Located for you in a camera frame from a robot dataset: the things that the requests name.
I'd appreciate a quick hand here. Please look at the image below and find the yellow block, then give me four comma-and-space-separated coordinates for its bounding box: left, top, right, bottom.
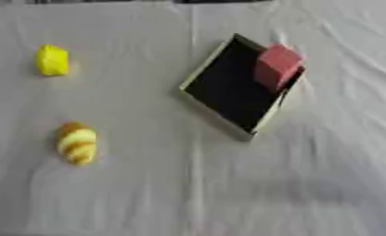
34, 43, 72, 77

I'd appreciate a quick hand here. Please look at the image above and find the yellow brown striped toy bread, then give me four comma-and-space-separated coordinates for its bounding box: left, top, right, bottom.
55, 121, 99, 166

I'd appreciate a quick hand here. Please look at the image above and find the open box with black inside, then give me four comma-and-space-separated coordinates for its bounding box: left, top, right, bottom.
178, 32, 309, 142

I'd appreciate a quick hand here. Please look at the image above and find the pink cube block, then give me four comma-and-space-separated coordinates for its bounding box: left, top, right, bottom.
251, 42, 306, 91

